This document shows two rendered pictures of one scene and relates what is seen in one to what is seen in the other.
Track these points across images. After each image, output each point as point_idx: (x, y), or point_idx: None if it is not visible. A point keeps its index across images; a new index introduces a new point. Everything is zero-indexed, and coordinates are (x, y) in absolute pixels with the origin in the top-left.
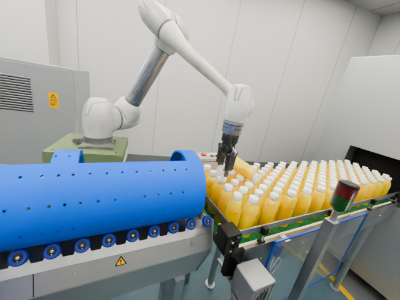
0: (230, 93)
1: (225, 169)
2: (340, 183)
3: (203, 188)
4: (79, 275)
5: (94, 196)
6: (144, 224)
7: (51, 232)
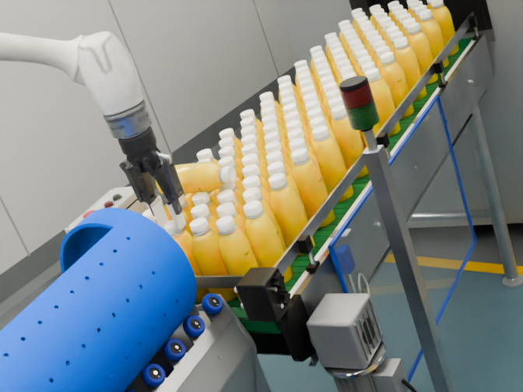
0: (86, 66)
1: (172, 200)
2: (342, 89)
3: (175, 246)
4: None
5: (58, 358)
6: (137, 365)
7: None
